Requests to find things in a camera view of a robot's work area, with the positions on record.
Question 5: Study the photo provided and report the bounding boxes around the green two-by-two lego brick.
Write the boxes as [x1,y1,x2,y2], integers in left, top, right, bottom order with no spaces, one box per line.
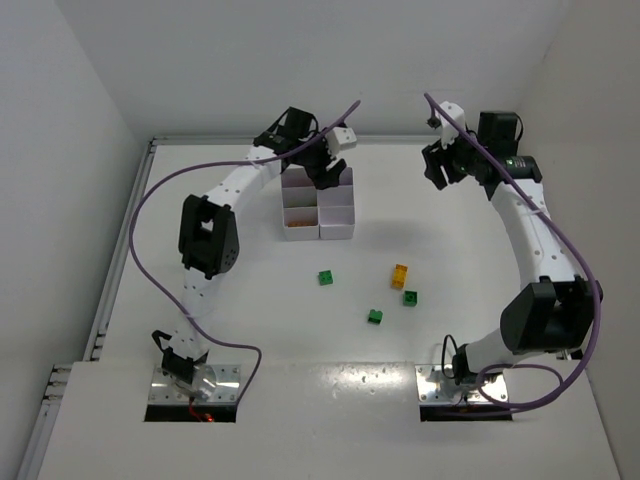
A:
[318,270,334,286]

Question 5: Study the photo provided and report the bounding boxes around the yellow lego brick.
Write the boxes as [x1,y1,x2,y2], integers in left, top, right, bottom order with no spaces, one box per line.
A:
[391,264,408,290]

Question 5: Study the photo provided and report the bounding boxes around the dark green lego brick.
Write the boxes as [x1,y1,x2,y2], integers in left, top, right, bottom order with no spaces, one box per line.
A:
[367,309,383,325]

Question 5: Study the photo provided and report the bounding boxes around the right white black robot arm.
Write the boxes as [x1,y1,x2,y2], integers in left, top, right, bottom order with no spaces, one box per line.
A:
[422,102,603,383]

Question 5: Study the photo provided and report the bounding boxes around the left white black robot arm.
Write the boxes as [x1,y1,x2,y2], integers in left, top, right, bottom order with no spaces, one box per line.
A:
[152,107,357,397]

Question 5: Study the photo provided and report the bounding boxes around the left white divided container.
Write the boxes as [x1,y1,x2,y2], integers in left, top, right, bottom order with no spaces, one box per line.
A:
[280,167,320,241]

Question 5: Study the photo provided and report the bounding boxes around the white divided container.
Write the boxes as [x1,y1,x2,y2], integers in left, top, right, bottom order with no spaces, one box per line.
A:
[280,167,320,241]
[317,167,355,240]

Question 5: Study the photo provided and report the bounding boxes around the right white divided container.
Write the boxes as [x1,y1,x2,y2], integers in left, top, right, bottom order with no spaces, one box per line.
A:
[317,167,355,240]

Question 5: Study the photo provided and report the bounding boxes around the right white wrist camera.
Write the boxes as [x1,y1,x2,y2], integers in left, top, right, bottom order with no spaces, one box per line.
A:
[427,101,466,149]

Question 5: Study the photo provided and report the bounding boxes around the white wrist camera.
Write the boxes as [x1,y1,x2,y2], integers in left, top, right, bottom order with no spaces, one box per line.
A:
[325,127,358,157]
[427,101,466,149]

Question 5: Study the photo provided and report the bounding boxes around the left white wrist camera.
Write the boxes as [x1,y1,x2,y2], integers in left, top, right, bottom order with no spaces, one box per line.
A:
[325,127,358,157]

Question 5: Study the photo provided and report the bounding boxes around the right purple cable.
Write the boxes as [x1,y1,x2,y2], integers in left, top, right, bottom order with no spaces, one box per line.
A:
[422,91,601,412]

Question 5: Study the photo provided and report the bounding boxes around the purple cable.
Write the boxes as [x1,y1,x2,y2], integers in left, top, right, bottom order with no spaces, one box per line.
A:
[422,91,601,412]
[128,99,263,406]

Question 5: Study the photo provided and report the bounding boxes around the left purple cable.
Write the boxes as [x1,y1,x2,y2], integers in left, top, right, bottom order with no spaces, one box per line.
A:
[128,99,263,406]

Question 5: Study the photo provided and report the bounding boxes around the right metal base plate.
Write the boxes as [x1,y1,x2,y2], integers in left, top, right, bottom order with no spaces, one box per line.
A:
[415,364,493,407]

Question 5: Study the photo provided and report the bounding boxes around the metal base plate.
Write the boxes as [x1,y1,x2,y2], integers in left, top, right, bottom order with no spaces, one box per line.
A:
[148,364,240,406]
[415,364,493,407]

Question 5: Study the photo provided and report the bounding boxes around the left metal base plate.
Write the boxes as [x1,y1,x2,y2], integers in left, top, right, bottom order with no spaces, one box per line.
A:
[148,364,240,406]

